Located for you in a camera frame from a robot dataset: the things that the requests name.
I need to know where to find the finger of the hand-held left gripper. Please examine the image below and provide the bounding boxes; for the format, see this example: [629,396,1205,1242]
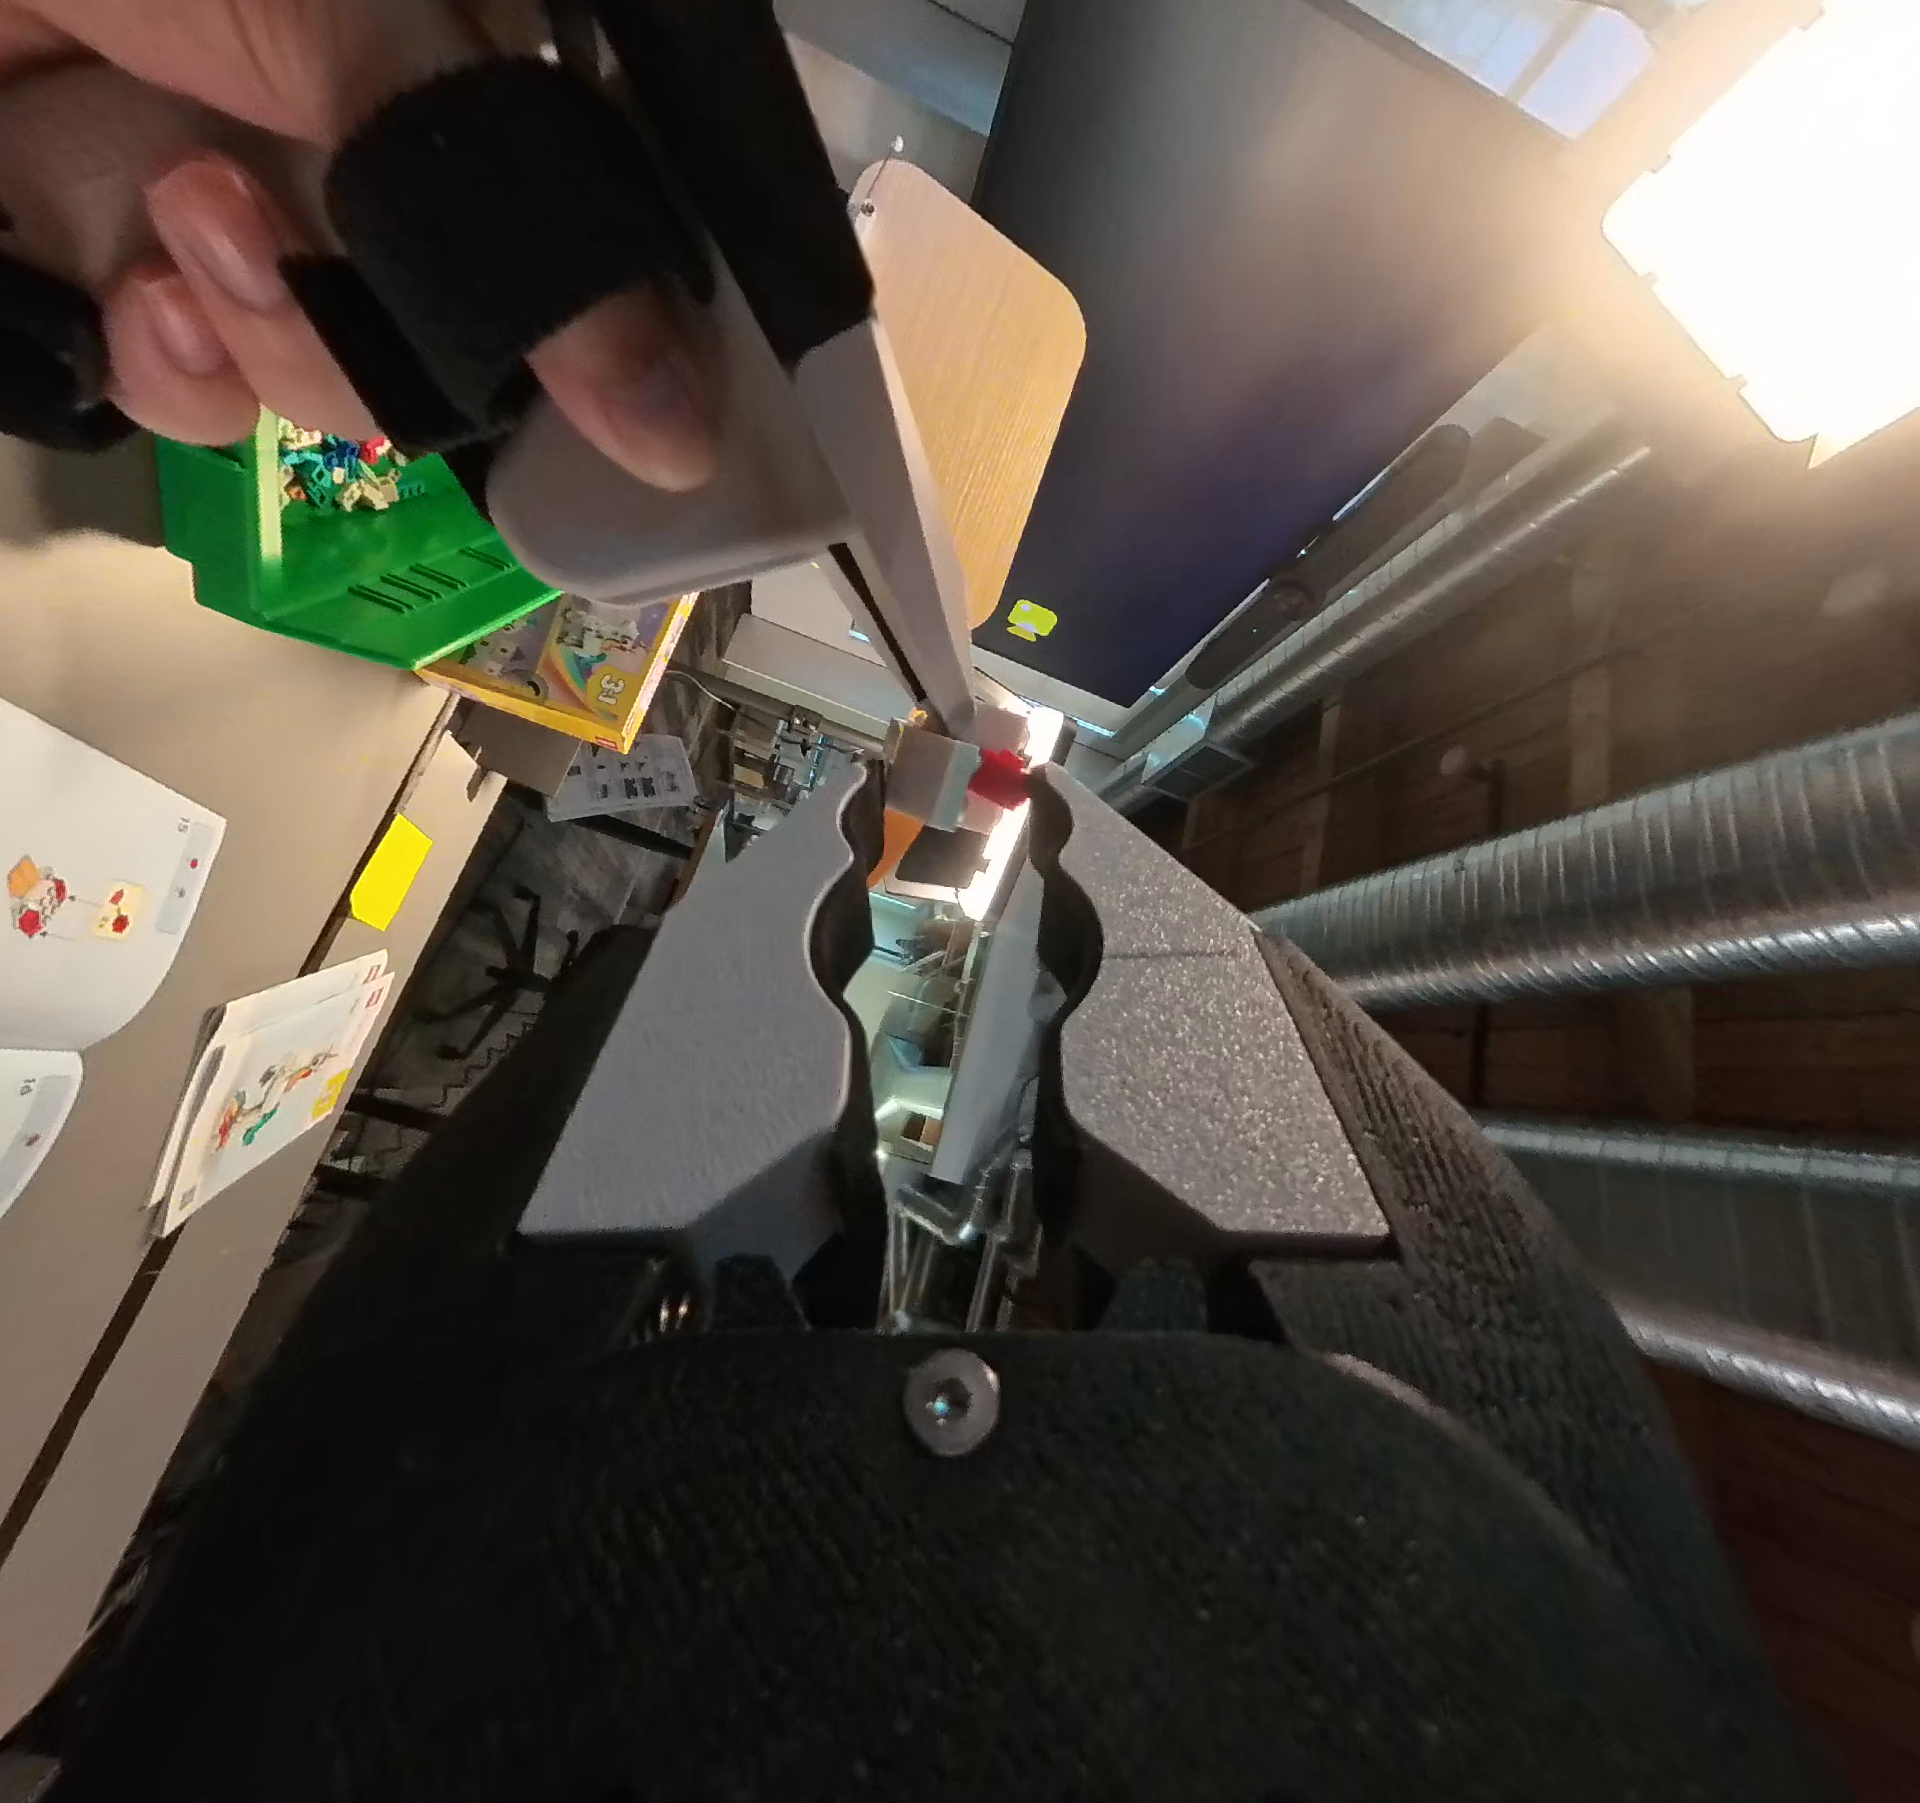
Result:
[791,323,984,731]

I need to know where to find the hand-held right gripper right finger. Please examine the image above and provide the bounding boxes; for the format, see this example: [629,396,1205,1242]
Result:
[1026,764,1391,1289]

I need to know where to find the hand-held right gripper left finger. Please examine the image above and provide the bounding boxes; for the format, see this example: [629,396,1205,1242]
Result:
[512,763,890,1289]

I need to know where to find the white lego head with red studs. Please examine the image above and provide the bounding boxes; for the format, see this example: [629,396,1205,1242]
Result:
[866,704,1040,887]

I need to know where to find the green plastic bin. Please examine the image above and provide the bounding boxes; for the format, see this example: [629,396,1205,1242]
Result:
[153,407,564,674]

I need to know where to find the yellow lego set box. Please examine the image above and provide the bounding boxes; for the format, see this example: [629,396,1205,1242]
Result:
[417,588,701,756]

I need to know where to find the pile of loose lego pieces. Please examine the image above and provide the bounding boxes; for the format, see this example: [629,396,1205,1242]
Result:
[277,431,441,515]

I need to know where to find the person's left hand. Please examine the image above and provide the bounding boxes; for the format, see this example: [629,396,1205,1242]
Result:
[0,0,724,495]

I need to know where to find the light wooden side table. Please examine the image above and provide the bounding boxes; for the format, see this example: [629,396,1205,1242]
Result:
[848,159,1089,630]

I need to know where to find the white printed paper sheet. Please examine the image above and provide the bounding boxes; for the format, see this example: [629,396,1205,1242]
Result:
[547,735,695,824]

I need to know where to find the yellow sticky note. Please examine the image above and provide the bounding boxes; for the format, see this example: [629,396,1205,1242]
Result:
[349,813,434,933]

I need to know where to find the large dark display screen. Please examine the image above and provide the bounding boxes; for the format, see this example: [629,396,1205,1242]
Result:
[972,0,1615,710]

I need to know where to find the closed instruction booklet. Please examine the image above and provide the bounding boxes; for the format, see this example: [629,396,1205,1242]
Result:
[148,948,396,1242]

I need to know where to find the black video bar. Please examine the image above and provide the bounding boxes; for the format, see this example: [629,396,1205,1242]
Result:
[1184,425,1475,696]

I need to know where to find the thin metal ceiling pipes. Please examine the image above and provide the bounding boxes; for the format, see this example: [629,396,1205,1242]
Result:
[1109,407,1651,815]

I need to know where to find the open instruction booklet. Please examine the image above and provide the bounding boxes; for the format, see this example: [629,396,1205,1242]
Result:
[0,699,231,1224]

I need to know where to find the bright light panel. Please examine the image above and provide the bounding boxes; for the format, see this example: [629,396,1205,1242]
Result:
[1602,0,1920,469]

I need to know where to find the large spiral metal duct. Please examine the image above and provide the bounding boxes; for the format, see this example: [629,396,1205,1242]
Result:
[1252,712,1920,1015]

